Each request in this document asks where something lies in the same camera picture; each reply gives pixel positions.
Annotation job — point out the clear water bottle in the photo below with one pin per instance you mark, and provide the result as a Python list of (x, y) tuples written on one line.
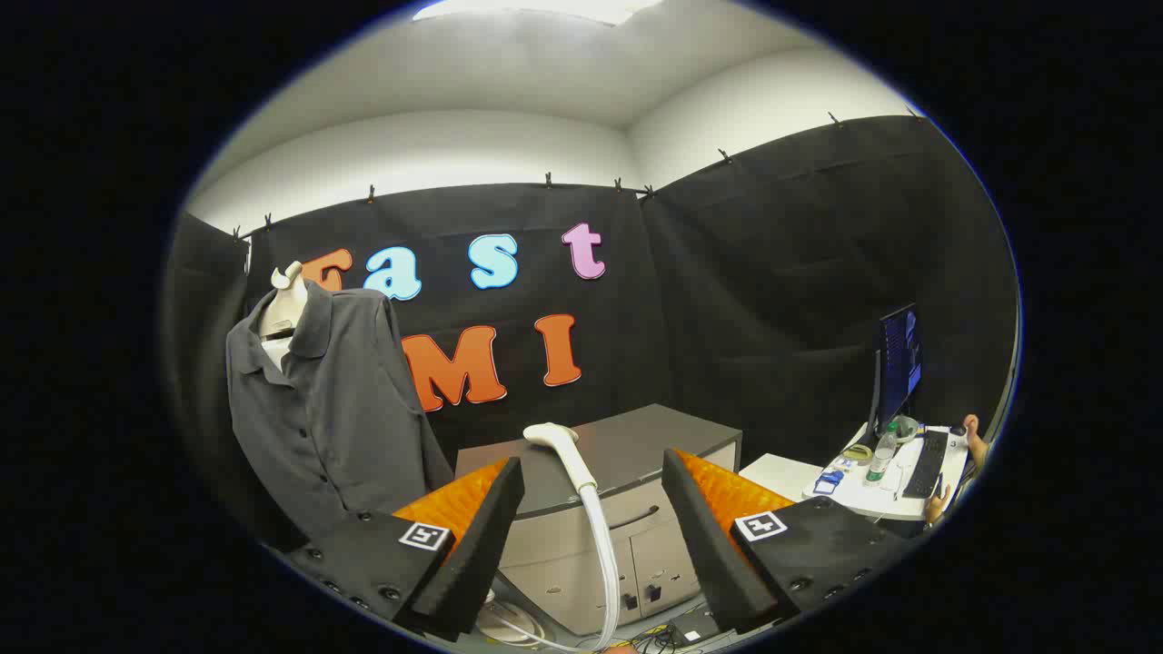
[(879, 459)]

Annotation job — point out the white desk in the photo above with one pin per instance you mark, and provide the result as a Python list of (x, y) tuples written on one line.
[(863, 490)]

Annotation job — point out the grey button shirt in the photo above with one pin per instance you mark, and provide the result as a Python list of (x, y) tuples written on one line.
[(336, 409)]

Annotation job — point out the grey cabinet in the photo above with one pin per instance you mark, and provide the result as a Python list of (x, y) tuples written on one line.
[(636, 445)]

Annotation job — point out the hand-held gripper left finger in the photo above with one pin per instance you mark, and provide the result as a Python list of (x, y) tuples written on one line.
[(491, 536)]

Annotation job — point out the computer monitor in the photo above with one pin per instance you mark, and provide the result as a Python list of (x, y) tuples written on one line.
[(899, 363)]

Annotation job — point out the tape roll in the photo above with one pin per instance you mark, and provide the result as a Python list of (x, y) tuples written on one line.
[(857, 453)]

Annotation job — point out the white garment steamer head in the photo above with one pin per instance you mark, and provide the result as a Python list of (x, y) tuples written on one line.
[(581, 477)]

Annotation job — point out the small blue box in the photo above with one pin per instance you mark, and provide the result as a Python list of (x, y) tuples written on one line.
[(828, 483)]

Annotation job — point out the small white side table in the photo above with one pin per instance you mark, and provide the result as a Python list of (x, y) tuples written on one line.
[(777, 474)]

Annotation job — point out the black keyboard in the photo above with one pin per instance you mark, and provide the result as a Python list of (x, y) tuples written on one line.
[(927, 463)]

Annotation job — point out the cream garment hanger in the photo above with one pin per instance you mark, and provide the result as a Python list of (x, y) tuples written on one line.
[(286, 304)]

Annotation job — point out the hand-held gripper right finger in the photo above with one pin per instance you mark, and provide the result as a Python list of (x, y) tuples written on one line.
[(704, 536)]

